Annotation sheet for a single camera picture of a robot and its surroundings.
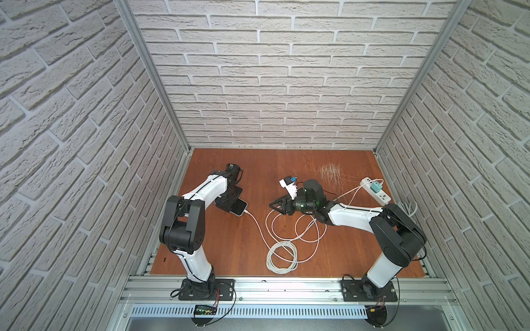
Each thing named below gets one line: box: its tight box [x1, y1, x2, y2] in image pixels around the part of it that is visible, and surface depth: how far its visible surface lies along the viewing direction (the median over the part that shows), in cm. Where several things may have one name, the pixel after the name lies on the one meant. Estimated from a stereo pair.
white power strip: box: [359, 176, 392, 207], surface depth 99 cm
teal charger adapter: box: [369, 181, 384, 194], surface depth 97 cm
